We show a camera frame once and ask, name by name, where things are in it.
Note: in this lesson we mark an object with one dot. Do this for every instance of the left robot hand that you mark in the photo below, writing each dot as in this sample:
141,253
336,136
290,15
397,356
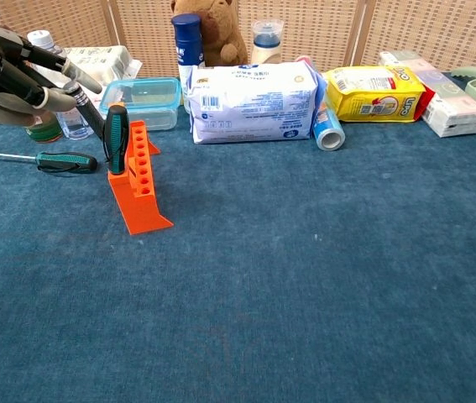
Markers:
2,71

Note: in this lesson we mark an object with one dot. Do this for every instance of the silver metal precision screwdriver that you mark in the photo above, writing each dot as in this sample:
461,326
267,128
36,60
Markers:
88,113

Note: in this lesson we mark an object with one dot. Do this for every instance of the long green black screwdriver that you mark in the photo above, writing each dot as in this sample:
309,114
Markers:
74,161

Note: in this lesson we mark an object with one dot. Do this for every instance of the orange screwdriver rack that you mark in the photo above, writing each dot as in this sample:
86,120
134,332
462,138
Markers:
141,210

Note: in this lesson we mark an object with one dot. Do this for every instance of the green tea bottle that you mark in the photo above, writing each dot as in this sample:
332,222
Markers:
46,132

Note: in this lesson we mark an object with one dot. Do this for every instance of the clear water bottle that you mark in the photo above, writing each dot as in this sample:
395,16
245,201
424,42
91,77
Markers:
74,128

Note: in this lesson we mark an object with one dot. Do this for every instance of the pink white snack bag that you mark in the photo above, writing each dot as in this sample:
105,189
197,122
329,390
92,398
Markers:
95,103

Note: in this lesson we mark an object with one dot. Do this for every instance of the white toilet paper pack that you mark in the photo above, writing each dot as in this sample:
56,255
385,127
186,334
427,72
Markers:
107,63

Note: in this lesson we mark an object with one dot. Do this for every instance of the clear blue-rimmed food container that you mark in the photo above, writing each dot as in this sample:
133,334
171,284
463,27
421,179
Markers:
145,101

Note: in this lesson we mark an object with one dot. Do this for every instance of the blue white spray can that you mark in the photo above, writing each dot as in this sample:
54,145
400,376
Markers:
187,42

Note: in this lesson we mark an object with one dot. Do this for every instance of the brown capybara plush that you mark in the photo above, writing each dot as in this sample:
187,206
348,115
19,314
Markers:
221,33

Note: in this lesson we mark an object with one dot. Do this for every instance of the white blue wipes pack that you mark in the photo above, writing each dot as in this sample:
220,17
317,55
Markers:
254,105

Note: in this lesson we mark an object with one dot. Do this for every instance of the cream sauce squeeze bottle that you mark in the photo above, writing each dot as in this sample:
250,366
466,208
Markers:
267,50

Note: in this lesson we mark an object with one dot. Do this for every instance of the wicker folding screen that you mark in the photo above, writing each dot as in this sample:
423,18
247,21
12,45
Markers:
325,29

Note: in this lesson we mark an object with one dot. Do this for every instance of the blue carpet table cover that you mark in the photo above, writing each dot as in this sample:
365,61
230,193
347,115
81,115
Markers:
263,273

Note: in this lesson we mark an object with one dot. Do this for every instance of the blue plastic wrap roll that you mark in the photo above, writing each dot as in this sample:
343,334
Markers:
327,130

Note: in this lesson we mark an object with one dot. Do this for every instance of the yellow Lipo snack bag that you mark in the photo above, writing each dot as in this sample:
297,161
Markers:
372,101

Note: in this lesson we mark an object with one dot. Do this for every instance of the red white snack box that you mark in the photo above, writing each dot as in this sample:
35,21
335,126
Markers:
425,105

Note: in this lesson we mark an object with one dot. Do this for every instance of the pastel tissue box pack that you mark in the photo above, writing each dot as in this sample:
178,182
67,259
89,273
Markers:
451,109

